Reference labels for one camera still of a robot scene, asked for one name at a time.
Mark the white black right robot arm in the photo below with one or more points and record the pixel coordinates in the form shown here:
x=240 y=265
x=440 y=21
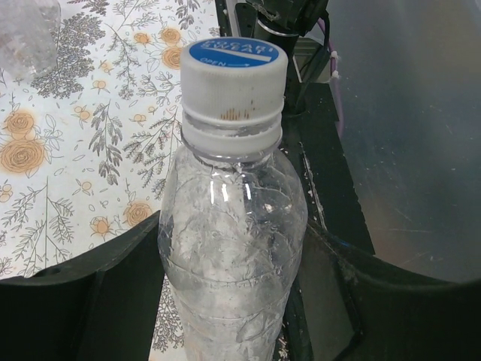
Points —
x=297 y=16

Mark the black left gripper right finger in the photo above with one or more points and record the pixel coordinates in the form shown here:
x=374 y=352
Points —
x=348 y=305

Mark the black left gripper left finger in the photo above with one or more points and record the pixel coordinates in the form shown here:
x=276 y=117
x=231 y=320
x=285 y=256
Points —
x=100 y=305

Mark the clear plastic bottle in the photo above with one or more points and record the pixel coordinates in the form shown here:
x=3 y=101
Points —
x=28 y=49
x=230 y=239

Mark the blue white bottle cap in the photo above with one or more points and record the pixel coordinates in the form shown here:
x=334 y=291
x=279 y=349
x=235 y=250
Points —
x=232 y=95

